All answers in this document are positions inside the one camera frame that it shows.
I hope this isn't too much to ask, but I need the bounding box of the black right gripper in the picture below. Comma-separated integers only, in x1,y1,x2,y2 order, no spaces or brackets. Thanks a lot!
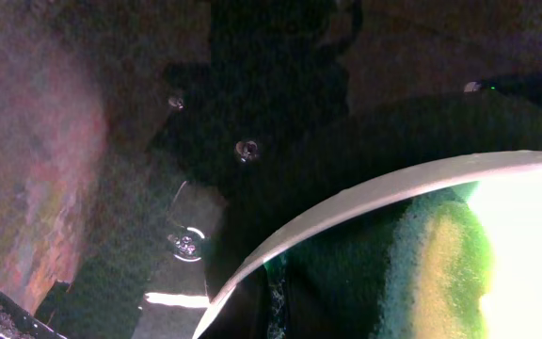
146,0,364,189

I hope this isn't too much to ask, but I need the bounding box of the green sponge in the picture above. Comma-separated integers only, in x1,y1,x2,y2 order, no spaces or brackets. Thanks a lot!
264,188,493,339

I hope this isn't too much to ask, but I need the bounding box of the mint plate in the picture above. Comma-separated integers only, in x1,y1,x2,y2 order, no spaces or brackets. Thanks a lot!
193,150,542,339

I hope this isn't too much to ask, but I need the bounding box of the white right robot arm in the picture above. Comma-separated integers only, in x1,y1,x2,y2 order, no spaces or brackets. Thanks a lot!
149,0,542,197

